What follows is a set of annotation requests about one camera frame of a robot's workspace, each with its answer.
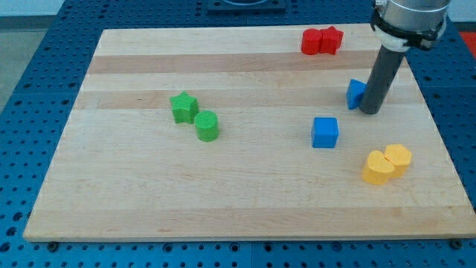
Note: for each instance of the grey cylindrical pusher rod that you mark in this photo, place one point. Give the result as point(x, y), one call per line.
point(381, 77)

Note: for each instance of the yellow hexagon block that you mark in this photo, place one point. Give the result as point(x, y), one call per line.
point(400, 157)

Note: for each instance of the blue triangle block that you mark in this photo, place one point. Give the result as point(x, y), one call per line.
point(354, 93)

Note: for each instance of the blue cube block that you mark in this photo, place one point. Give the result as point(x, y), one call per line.
point(324, 133)

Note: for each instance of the red star block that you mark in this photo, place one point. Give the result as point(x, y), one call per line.
point(331, 40)

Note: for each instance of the yellow heart block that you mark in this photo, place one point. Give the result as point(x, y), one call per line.
point(377, 169)

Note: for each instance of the green star block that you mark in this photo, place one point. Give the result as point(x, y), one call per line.
point(184, 108)

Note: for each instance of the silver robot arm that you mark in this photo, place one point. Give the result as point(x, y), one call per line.
point(400, 25)

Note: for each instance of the wooden board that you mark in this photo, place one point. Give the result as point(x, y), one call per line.
point(123, 170)

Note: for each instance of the dark mounting plate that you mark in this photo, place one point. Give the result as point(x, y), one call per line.
point(220, 6)

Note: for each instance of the green cylinder block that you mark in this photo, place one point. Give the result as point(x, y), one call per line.
point(207, 126)

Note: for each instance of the red cylinder block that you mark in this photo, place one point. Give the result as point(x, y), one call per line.
point(311, 41)

